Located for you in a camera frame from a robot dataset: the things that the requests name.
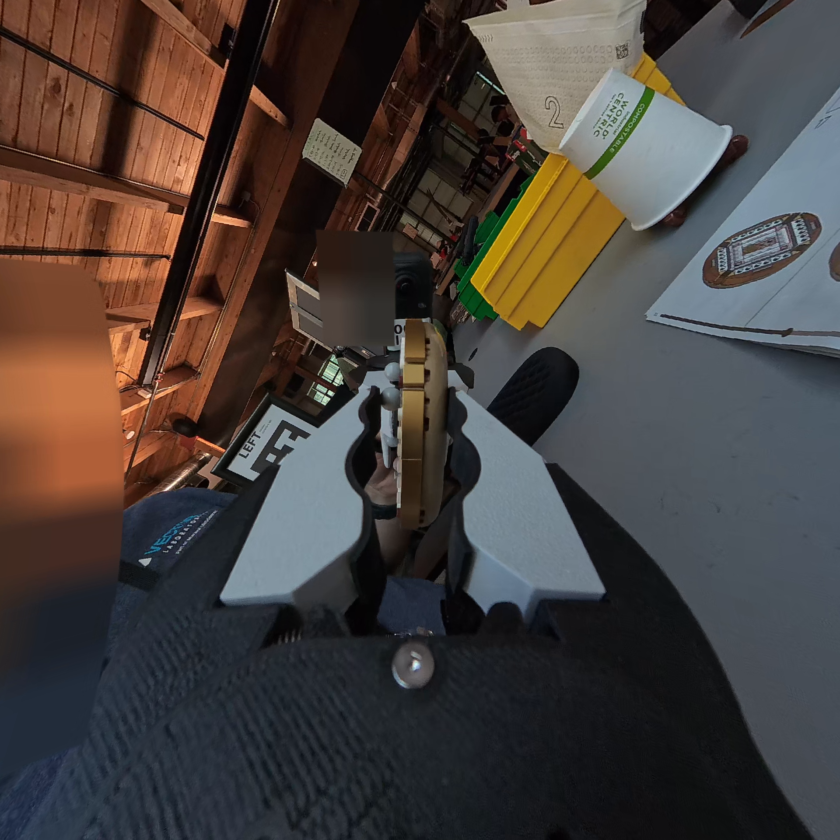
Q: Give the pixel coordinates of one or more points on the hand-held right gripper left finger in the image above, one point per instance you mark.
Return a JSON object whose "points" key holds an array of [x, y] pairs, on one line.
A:
{"points": [[295, 525]]}

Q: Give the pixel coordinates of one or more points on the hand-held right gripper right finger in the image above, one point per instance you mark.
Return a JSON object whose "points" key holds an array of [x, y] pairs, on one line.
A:
{"points": [[525, 525]]}

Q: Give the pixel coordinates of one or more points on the white paper bag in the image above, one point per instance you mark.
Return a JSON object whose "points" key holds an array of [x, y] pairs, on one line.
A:
{"points": [[558, 52]]}

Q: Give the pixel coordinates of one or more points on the yellow plastic bin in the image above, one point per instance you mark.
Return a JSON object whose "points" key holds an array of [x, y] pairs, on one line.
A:
{"points": [[544, 262]]}

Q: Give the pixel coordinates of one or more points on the black padded wrist rest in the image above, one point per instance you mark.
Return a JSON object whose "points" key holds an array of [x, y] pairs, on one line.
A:
{"points": [[538, 387]]}

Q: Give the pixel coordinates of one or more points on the green plastic bin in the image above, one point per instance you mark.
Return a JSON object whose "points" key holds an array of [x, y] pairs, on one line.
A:
{"points": [[482, 249]]}

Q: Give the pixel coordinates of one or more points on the lego instruction booklet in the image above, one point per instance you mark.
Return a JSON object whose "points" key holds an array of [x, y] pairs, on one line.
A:
{"points": [[754, 282]]}

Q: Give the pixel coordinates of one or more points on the round gold lego base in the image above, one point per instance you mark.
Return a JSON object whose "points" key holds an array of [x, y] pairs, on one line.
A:
{"points": [[420, 426]]}

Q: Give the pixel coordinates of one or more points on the person's blue jeans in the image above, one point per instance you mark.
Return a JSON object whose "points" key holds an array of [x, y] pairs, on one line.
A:
{"points": [[413, 604]]}

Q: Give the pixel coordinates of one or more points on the black framed marker sign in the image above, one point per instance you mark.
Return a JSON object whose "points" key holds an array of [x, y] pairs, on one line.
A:
{"points": [[256, 446]]}

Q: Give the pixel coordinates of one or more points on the black wristband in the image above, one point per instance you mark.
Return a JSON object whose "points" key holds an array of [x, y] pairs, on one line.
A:
{"points": [[384, 510]]}

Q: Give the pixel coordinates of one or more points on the white paper cup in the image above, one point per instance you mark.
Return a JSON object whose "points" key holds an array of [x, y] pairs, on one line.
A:
{"points": [[643, 151]]}

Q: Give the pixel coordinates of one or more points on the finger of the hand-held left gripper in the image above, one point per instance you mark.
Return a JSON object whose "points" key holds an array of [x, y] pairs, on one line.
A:
{"points": [[463, 377], [384, 433]]}

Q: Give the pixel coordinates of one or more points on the person's left hand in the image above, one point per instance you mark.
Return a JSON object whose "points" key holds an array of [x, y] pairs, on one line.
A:
{"points": [[382, 482]]}

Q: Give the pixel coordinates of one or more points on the black round lamp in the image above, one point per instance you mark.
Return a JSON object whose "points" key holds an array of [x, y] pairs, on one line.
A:
{"points": [[184, 426]]}

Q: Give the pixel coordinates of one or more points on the person's navy sweatshirt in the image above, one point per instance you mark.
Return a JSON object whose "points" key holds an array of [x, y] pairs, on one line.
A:
{"points": [[164, 525]]}

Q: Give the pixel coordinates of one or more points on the white framed board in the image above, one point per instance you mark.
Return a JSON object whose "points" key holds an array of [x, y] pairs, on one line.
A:
{"points": [[302, 302]]}

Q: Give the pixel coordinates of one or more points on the hanging white notice board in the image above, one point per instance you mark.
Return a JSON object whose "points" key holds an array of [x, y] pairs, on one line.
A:
{"points": [[331, 154]]}

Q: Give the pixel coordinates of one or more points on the silver ventilation duct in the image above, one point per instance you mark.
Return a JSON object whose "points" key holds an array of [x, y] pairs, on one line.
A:
{"points": [[177, 479]]}

